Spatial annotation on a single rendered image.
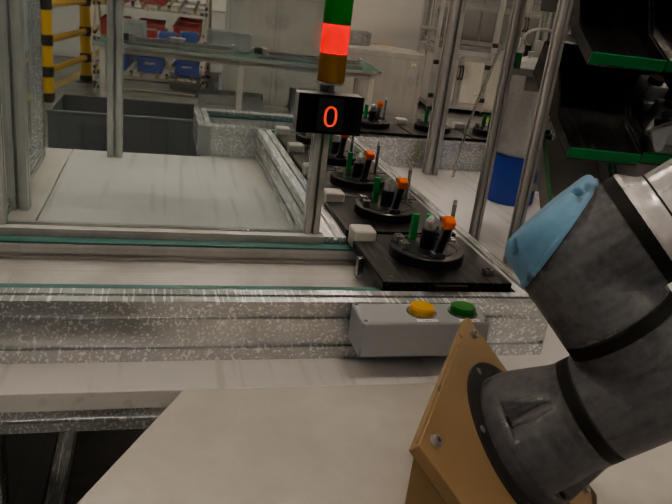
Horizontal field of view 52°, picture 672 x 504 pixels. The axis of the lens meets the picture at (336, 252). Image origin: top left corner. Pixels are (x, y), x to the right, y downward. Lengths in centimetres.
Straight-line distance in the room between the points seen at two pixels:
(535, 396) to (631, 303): 14
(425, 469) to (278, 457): 31
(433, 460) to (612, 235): 26
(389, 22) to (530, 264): 1123
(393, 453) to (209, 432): 24
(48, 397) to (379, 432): 45
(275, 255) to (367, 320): 35
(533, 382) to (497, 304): 44
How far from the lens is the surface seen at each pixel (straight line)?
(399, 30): 1190
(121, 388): 102
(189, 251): 129
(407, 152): 249
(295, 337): 109
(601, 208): 68
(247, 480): 86
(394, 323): 104
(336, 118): 126
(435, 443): 63
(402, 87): 871
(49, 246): 130
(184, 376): 105
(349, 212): 149
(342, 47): 125
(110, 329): 106
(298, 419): 97
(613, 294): 68
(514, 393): 75
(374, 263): 122
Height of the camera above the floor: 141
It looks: 20 degrees down
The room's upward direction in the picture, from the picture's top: 7 degrees clockwise
